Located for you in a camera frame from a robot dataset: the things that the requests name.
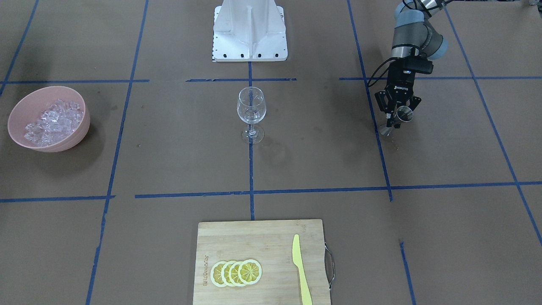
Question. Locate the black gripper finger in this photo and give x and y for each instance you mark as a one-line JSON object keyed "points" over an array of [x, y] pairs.
{"points": [[383, 105], [406, 112]]}

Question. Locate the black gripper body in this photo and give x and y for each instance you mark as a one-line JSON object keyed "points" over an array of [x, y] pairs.
{"points": [[399, 86]]}

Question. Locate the steel double jigger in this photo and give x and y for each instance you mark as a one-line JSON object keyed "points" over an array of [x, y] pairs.
{"points": [[394, 125]]}

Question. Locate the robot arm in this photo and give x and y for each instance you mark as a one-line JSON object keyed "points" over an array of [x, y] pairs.
{"points": [[415, 45]]}

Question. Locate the clear wine glass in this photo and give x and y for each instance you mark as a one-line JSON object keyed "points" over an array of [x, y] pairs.
{"points": [[251, 109]]}

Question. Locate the pink bowl of ice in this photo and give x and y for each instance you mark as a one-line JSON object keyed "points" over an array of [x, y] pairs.
{"points": [[51, 119]]}

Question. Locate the wooden cutting board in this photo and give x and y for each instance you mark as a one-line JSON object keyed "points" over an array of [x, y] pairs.
{"points": [[270, 243]]}

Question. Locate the yellow plastic knife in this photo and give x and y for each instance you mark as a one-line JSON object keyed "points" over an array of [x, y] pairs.
{"points": [[306, 298]]}

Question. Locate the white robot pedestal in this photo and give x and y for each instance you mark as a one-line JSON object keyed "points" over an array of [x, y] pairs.
{"points": [[249, 30]]}

